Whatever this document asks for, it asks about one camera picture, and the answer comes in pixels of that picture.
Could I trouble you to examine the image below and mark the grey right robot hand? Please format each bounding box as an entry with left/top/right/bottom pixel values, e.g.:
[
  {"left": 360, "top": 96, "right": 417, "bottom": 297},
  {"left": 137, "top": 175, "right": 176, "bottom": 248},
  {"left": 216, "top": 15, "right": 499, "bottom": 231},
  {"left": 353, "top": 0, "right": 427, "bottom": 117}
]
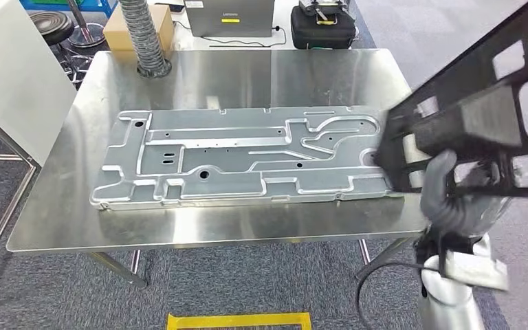
[{"left": 420, "top": 149, "right": 512, "bottom": 229}]

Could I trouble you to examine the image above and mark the black plastic plate frame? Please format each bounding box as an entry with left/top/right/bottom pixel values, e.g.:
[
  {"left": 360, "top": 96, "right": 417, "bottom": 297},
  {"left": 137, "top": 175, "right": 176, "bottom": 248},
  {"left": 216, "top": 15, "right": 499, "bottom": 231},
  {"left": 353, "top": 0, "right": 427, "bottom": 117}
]
[{"left": 372, "top": 0, "right": 528, "bottom": 204}]

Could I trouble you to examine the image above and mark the stainless steel workbench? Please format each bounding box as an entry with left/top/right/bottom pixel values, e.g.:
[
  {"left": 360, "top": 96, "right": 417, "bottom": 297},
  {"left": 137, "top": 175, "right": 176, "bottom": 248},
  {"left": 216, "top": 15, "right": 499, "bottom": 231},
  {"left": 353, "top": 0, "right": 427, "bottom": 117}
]
[{"left": 6, "top": 47, "right": 430, "bottom": 289}]

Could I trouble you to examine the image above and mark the blue metal shelf rack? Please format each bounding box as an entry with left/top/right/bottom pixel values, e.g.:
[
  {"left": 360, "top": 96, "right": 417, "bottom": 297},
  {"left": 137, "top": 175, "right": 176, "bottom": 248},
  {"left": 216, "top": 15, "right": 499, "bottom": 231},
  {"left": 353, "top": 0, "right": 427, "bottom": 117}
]
[{"left": 20, "top": 0, "right": 118, "bottom": 19}]

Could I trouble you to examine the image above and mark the black carrying case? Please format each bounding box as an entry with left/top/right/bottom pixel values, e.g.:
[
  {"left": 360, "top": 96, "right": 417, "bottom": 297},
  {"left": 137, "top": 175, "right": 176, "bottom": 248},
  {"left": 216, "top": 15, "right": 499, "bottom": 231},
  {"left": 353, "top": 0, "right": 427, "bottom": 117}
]
[{"left": 289, "top": 5, "right": 358, "bottom": 50}]

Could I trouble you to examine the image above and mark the silver yellow tool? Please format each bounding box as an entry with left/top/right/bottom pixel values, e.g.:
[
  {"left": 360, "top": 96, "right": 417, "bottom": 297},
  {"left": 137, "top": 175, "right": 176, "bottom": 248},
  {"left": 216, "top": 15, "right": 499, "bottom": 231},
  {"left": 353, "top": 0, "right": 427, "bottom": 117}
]
[{"left": 299, "top": 0, "right": 350, "bottom": 26}]

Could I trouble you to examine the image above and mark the stamped grey metal panel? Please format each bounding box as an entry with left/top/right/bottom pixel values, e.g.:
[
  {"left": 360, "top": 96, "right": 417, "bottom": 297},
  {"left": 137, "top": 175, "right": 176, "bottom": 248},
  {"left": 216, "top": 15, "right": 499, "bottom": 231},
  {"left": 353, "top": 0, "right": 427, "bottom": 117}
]
[{"left": 89, "top": 105, "right": 404, "bottom": 211}]

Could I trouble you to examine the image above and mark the white table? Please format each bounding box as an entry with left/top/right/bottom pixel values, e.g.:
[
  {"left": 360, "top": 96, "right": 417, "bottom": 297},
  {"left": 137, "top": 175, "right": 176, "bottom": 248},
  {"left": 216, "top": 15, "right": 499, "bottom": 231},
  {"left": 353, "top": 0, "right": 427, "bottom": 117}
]
[{"left": 152, "top": 0, "right": 365, "bottom": 52}]

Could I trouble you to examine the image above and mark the yellow floor tape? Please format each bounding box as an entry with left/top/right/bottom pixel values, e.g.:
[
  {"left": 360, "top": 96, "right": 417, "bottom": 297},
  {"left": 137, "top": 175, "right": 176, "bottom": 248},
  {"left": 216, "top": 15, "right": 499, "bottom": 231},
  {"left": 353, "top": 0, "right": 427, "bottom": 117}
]
[{"left": 166, "top": 313, "right": 313, "bottom": 330}]

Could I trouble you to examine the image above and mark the grey laptop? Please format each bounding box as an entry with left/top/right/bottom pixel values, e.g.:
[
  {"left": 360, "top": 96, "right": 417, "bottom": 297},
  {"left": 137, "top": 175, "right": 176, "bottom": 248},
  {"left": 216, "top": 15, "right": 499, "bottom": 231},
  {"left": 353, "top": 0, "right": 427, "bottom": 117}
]
[{"left": 184, "top": 0, "right": 276, "bottom": 39}]

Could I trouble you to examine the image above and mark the brown cardboard box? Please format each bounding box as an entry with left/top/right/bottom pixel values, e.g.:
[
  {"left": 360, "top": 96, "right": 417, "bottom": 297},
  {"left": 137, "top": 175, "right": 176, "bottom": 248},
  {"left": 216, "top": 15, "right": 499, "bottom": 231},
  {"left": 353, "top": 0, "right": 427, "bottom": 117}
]
[{"left": 103, "top": 3, "right": 175, "bottom": 52}]

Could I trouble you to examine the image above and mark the black round stool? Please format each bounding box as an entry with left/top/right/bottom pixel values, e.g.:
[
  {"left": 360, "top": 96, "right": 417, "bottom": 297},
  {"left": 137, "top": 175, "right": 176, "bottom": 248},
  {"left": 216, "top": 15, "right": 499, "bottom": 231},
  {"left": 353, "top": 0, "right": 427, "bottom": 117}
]
[{"left": 28, "top": 10, "right": 96, "bottom": 87}]

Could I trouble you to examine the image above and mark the black camera cable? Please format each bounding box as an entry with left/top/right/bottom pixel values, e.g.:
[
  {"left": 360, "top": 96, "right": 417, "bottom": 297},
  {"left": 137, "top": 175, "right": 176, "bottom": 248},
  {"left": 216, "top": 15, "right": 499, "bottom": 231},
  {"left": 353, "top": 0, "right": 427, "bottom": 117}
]
[{"left": 356, "top": 261, "right": 429, "bottom": 330}]

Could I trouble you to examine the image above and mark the black laptop cable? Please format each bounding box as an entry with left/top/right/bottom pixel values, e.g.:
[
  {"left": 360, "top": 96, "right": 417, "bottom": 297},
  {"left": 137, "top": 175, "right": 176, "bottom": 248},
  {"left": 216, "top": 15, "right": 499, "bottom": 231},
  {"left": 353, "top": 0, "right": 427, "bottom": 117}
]
[{"left": 173, "top": 20, "right": 289, "bottom": 49}]

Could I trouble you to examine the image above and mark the grey flexible hose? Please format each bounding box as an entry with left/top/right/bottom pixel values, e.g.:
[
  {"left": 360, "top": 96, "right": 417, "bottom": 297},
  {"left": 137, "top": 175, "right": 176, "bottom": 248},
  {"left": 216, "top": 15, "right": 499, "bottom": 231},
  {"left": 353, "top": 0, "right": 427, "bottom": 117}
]
[{"left": 117, "top": 0, "right": 173, "bottom": 79}]

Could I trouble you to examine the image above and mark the chrome stanchion post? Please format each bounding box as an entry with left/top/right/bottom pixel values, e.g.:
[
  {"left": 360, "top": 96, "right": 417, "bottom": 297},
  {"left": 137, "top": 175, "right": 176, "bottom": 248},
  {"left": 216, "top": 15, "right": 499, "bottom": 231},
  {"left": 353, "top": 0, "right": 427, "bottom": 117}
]
[{"left": 65, "top": 0, "right": 107, "bottom": 50}]

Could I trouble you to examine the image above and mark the steel frame table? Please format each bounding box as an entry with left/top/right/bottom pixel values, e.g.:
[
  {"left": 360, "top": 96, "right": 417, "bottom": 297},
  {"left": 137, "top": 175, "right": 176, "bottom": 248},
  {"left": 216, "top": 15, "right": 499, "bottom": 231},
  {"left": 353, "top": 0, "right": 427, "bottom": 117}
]
[{"left": 0, "top": 100, "right": 42, "bottom": 308}]

